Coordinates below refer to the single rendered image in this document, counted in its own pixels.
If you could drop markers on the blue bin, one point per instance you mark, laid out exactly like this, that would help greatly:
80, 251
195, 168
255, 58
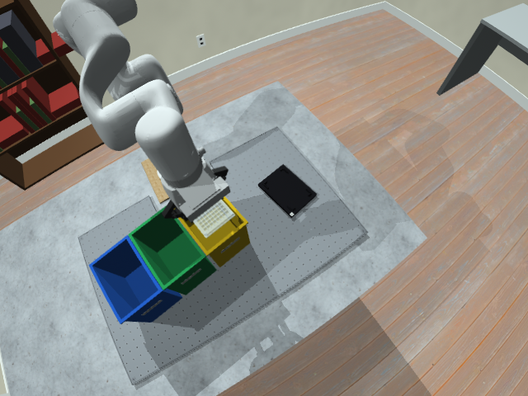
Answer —
127, 283

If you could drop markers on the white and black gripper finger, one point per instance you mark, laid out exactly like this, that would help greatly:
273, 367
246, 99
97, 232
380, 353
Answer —
171, 212
221, 171

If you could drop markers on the green bin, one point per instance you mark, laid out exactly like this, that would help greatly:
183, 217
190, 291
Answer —
166, 249

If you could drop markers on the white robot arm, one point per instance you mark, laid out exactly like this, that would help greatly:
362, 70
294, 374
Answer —
161, 133

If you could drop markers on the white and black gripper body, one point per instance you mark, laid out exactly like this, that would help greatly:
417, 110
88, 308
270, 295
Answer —
174, 194

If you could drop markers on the yellow open-top bin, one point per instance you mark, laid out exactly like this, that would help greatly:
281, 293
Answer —
230, 239

